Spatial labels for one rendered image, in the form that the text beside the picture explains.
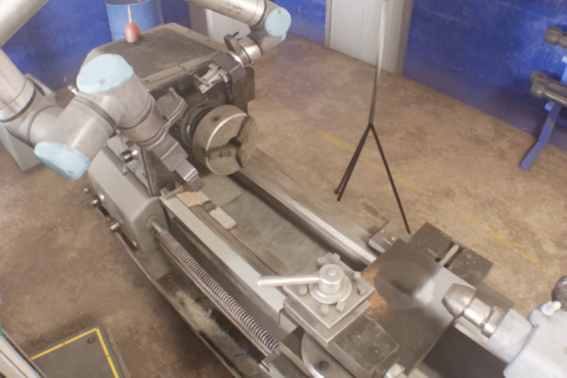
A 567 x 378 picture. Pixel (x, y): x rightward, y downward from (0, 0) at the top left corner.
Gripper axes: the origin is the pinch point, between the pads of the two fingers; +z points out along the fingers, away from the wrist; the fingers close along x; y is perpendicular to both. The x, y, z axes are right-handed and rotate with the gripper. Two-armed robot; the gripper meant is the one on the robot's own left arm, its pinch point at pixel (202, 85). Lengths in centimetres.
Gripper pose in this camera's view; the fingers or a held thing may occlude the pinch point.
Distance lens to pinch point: 141.3
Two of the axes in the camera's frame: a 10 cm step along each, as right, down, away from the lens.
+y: 2.8, 5.7, 7.8
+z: -7.4, 6.4, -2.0
